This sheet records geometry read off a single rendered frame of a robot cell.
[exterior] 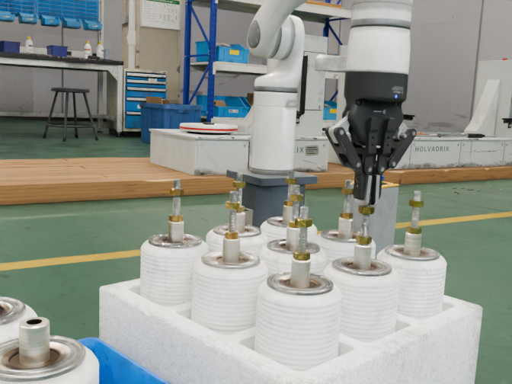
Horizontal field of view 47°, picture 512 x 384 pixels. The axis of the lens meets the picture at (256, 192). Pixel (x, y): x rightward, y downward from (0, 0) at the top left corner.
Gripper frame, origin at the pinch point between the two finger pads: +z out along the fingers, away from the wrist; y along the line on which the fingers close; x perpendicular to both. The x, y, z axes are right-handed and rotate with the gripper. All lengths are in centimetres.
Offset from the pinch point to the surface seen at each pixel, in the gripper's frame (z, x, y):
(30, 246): 36, 120, -23
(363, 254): 8.2, -1.0, -0.6
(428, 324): 17.2, -4.9, 7.7
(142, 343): 22.0, 14.0, -24.0
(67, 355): 9.7, -12.4, -38.8
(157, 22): -90, 619, 190
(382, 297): 12.5, -4.8, -0.3
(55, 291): 35, 78, -23
